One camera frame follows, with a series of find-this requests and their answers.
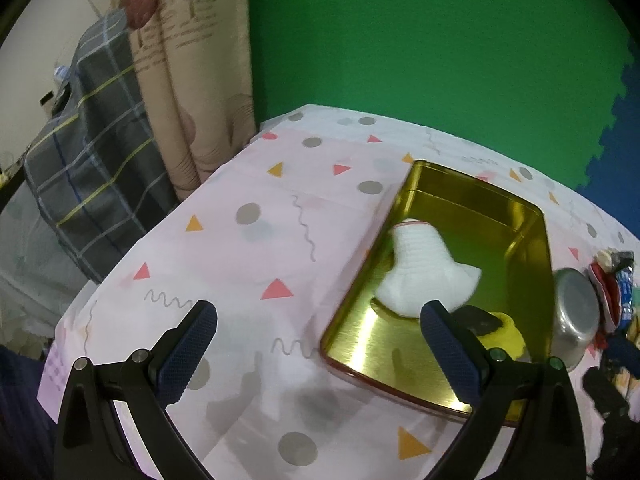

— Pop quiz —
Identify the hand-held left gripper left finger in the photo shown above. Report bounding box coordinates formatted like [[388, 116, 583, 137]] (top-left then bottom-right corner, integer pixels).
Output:
[[52, 300, 219, 480]]

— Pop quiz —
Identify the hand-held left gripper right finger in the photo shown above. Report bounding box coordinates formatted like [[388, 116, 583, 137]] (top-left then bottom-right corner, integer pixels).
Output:
[[419, 300, 586, 480]]

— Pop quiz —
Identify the white sock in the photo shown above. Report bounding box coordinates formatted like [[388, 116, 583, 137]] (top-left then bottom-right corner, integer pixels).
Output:
[[375, 220, 483, 318]]

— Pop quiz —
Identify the golden tin box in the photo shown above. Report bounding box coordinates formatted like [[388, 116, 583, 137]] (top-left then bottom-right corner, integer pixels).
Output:
[[320, 160, 553, 428]]

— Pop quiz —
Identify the blue and black drink pouch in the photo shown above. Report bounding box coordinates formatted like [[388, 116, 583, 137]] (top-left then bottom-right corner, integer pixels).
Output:
[[612, 250, 637, 322]]

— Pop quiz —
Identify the yellow soft cloth item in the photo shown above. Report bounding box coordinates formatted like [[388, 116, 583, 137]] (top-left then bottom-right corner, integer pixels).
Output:
[[475, 312, 526, 362]]

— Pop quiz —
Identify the steel bowl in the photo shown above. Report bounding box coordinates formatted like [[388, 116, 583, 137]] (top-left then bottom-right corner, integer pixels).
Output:
[[551, 267, 601, 372]]

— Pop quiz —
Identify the red scrunchie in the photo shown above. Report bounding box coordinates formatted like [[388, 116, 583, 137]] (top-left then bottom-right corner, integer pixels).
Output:
[[590, 256, 623, 332]]

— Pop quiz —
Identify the dark blue cloth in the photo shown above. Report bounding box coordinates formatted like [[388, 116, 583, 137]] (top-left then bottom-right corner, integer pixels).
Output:
[[0, 344, 57, 480]]

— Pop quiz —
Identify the grey plaid cloth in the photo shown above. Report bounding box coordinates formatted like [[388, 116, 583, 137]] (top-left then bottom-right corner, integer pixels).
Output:
[[22, 7, 179, 283]]

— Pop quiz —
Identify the blue foam mat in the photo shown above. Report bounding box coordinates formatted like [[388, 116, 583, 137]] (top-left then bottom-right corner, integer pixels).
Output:
[[575, 50, 640, 241]]

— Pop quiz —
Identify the beige printed curtain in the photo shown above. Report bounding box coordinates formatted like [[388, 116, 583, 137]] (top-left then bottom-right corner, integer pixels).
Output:
[[117, 0, 258, 202]]

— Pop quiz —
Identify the green foam mat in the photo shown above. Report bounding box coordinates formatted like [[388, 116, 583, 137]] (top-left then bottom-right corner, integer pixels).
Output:
[[245, 0, 633, 201]]

